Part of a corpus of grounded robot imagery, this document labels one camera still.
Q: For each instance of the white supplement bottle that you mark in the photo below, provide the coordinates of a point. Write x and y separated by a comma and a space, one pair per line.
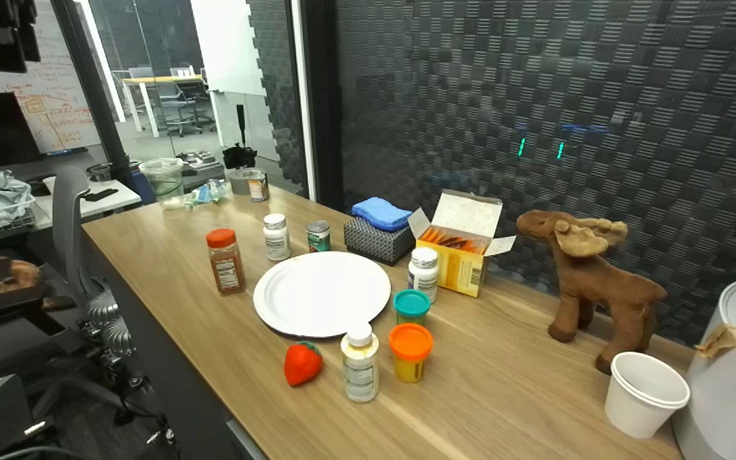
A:
425, 271

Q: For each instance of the teal lid play-doh tub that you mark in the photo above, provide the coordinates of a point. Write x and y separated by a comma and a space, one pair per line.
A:
409, 306

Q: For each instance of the clear vitamin bottle white cap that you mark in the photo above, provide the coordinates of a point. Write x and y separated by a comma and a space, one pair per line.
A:
358, 363

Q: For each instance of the orange lid play-doh tub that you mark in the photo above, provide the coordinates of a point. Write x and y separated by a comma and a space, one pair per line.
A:
409, 347

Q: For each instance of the red plush strawberry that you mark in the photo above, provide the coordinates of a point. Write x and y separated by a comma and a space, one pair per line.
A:
302, 363

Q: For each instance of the white paper plate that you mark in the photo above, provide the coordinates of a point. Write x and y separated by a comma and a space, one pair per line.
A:
320, 294

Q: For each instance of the brown plush moose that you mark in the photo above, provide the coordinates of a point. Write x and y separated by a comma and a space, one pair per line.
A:
586, 280

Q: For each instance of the grey foam block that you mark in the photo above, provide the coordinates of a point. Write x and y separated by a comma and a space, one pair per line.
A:
377, 243

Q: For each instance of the blue cloth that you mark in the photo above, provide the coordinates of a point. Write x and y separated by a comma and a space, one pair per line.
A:
381, 214

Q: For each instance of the small glass jar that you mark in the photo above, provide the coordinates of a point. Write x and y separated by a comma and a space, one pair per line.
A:
317, 236

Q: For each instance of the white pill bottle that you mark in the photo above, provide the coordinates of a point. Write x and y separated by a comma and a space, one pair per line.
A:
276, 236

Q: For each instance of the open yellow cardboard box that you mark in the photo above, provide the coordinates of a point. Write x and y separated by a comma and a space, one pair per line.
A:
463, 233

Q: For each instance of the candle tin with label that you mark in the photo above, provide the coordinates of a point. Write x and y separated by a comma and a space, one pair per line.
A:
256, 186

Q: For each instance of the orange lid spice jar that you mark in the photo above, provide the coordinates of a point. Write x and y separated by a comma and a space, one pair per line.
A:
226, 260

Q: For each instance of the white paper cup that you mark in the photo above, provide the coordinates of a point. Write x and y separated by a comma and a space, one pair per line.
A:
642, 394

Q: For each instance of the office chair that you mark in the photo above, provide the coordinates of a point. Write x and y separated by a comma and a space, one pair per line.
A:
100, 330

